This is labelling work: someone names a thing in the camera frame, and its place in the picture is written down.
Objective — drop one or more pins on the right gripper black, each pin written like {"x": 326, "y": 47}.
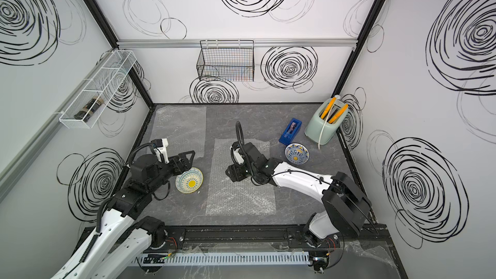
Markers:
{"x": 235, "y": 173}

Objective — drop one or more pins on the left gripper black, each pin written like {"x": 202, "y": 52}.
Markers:
{"x": 181, "y": 169}

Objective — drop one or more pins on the yellow pale blue bowl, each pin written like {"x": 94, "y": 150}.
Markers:
{"x": 190, "y": 181}

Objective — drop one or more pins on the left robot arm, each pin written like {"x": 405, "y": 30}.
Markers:
{"x": 120, "y": 236}

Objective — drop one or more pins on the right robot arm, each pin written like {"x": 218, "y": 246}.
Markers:
{"x": 346, "y": 205}

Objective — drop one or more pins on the blue yellow patterned bowl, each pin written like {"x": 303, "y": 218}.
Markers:
{"x": 297, "y": 154}

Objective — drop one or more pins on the blue tape dispenser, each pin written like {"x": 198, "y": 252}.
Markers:
{"x": 288, "y": 136}

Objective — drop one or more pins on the mint green toaster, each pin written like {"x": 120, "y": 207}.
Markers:
{"x": 319, "y": 130}

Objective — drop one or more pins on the dark bottle in shelf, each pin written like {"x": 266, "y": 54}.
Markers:
{"x": 89, "y": 109}

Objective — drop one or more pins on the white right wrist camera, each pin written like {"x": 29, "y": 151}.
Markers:
{"x": 236, "y": 155}

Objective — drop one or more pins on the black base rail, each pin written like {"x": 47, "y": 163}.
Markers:
{"x": 288, "y": 235}

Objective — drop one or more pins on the white slotted cable duct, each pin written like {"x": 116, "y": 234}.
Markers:
{"x": 223, "y": 259}

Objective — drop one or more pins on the black wire wall basket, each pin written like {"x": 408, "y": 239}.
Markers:
{"x": 231, "y": 64}

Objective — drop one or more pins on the white wire wall shelf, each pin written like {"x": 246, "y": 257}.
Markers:
{"x": 112, "y": 84}

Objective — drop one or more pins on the horizontal aluminium wall rail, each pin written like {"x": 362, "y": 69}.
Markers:
{"x": 218, "y": 43}

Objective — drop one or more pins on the left wall aluminium rail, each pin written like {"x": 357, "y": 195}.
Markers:
{"x": 21, "y": 162}

